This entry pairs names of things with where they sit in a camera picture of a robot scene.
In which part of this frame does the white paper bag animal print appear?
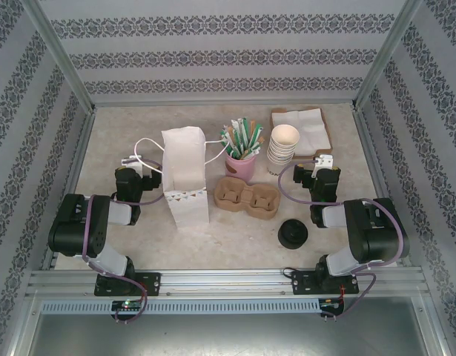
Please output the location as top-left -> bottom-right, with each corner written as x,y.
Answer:
134,125 -> 228,228

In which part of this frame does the brown pulp cup carrier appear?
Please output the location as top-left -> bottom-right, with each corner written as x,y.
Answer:
214,177 -> 281,218

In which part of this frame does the brown cardboard napkin tray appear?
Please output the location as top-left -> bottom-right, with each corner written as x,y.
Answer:
269,106 -> 334,162

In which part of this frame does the white paper napkin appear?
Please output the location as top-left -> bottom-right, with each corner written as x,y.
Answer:
292,111 -> 331,156
271,108 -> 323,129

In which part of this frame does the cream paper cup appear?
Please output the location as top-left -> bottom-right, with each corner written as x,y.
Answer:
269,139 -> 299,151
267,148 -> 297,161
266,152 -> 296,165
271,125 -> 300,149
268,145 -> 297,158
268,142 -> 298,154

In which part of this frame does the black plastic cup lid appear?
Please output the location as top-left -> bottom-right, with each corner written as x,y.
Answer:
278,218 -> 309,249

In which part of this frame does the pink stick holder cup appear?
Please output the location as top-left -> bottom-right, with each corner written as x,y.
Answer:
225,152 -> 257,179

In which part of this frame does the small circuit board green light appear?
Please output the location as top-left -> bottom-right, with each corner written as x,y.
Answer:
111,299 -> 143,312

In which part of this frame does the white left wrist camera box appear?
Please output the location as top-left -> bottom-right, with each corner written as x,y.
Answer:
120,154 -> 144,175

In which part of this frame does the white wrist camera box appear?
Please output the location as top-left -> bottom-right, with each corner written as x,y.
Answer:
120,154 -> 144,175
311,154 -> 334,177

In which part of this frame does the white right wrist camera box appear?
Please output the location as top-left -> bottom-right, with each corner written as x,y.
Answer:
311,154 -> 334,177

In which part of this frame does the aluminium right side rail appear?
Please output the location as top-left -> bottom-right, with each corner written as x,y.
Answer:
352,107 -> 412,267

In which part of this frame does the aluminium left side rail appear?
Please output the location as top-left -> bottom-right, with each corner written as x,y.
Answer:
40,109 -> 99,271

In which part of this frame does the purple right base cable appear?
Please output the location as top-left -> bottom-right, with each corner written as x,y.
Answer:
338,272 -> 376,320

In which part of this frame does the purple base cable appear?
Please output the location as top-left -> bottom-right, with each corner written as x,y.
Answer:
114,281 -> 149,324
338,272 -> 376,320

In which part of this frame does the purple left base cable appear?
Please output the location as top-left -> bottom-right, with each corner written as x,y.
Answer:
114,281 -> 149,324

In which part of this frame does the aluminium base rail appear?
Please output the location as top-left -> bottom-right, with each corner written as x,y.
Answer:
27,268 -> 429,297

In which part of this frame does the aluminium right corner post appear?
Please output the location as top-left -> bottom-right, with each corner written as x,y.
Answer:
351,0 -> 425,111

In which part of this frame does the aluminium corner post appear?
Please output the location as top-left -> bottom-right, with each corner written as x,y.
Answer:
351,0 -> 425,111
22,0 -> 99,114

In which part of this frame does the aluminium left corner post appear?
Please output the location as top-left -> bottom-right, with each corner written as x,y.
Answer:
22,0 -> 99,114

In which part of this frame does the grey slotted cable duct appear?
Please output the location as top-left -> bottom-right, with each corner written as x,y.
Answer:
40,298 -> 321,315

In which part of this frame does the grey metal base plate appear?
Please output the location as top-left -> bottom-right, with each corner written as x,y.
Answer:
18,296 -> 447,356

